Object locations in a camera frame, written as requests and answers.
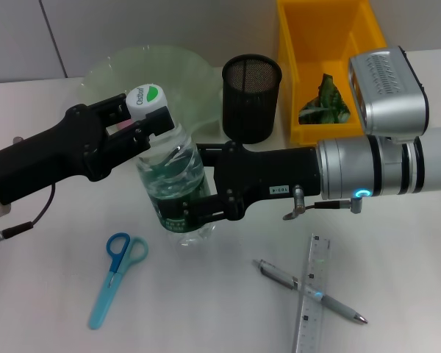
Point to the pink peach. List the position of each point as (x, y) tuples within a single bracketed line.
[(123, 125)]

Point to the black mesh pen holder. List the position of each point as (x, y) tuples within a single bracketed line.
[(248, 106)]

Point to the grey white ballpoint pen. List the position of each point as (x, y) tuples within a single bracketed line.
[(338, 305)]

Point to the green plastic wrapper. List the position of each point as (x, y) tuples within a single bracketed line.
[(325, 110)]

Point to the blue capped scissors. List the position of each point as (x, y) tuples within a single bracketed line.
[(103, 305)]

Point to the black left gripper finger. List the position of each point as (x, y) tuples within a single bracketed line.
[(160, 121)]

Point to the clear green-label water bottle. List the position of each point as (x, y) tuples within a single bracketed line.
[(172, 173)]

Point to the translucent green wavy fruit plate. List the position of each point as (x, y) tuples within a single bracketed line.
[(191, 81)]

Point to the clear plastic ruler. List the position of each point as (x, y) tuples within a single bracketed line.
[(310, 323)]

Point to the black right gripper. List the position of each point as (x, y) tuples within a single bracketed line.
[(272, 173)]

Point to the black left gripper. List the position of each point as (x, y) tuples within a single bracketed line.
[(47, 158)]

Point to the yellow plastic bin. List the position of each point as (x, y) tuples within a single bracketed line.
[(316, 48)]

